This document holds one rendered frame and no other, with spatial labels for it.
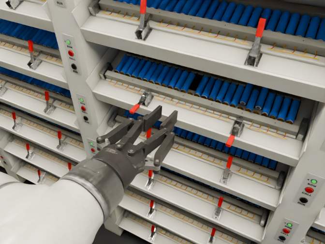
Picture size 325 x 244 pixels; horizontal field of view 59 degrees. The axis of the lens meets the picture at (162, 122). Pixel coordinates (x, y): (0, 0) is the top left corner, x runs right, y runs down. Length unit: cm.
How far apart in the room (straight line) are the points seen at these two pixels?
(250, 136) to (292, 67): 21
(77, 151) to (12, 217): 91
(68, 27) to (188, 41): 33
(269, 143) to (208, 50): 27
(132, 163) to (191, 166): 46
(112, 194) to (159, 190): 69
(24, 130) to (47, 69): 49
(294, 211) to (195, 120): 37
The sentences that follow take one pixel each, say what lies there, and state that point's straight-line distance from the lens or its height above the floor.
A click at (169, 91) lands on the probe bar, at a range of 81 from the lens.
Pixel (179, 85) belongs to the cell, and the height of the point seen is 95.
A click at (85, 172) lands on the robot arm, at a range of 43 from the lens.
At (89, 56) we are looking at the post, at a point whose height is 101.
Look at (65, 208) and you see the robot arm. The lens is 39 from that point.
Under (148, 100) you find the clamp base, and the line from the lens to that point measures 83.
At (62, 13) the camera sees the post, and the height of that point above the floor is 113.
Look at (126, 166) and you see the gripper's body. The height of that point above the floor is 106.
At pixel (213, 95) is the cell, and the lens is 80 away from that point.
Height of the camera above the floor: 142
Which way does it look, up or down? 41 degrees down
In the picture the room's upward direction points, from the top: straight up
